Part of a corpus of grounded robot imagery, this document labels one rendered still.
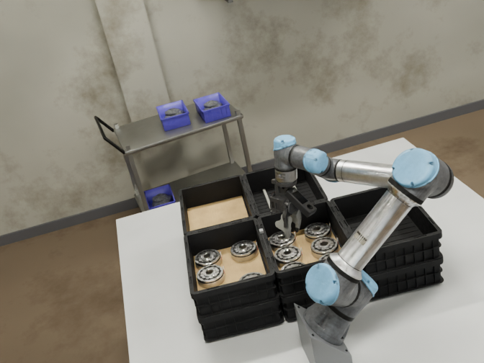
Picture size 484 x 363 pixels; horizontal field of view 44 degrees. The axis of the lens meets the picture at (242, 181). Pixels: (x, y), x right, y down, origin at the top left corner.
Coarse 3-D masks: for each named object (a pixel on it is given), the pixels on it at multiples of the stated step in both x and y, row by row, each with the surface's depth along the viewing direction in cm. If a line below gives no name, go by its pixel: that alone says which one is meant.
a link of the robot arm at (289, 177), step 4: (276, 172) 204; (280, 172) 202; (284, 172) 202; (288, 172) 202; (292, 172) 202; (296, 172) 204; (276, 176) 205; (280, 176) 203; (284, 176) 202; (288, 176) 202; (292, 176) 203; (296, 176) 204; (280, 180) 204; (284, 180) 203; (288, 180) 203; (292, 180) 203
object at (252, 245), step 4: (236, 244) 240; (248, 244) 238; (252, 244) 238; (232, 248) 238; (236, 248) 237; (248, 248) 235; (252, 248) 235; (232, 252) 235; (236, 252) 235; (240, 252) 234; (244, 252) 233; (248, 252) 233; (252, 252) 233
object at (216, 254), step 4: (200, 252) 239; (204, 252) 240; (212, 252) 238; (216, 252) 237; (196, 256) 237; (200, 256) 237; (212, 256) 235; (216, 256) 235; (196, 260) 235; (200, 260) 235; (204, 260) 234; (208, 260) 234; (212, 260) 234; (216, 260) 233; (200, 264) 232; (204, 264) 232; (208, 264) 232
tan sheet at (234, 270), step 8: (224, 248) 244; (224, 256) 239; (256, 256) 235; (224, 264) 234; (232, 264) 233; (240, 264) 232; (248, 264) 231; (256, 264) 230; (224, 272) 230; (232, 272) 229; (240, 272) 228; (248, 272) 227; (264, 272) 225; (224, 280) 226; (232, 280) 225; (200, 288) 224
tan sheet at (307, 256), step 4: (292, 232) 245; (300, 232) 244; (296, 236) 242; (300, 236) 241; (304, 236) 241; (332, 236) 237; (296, 240) 240; (300, 240) 239; (304, 240) 239; (296, 244) 237; (300, 244) 237; (304, 244) 236; (308, 244) 235; (300, 248) 234; (304, 248) 234; (308, 248) 233; (340, 248) 229; (304, 252) 231; (308, 252) 231; (304, 256) 229; (308, 256) 228; (312, 256) 228; (304, 260) 227; (308, 260) 226; (312, 260) 226; (316, 260) 226; (280, 268) 226
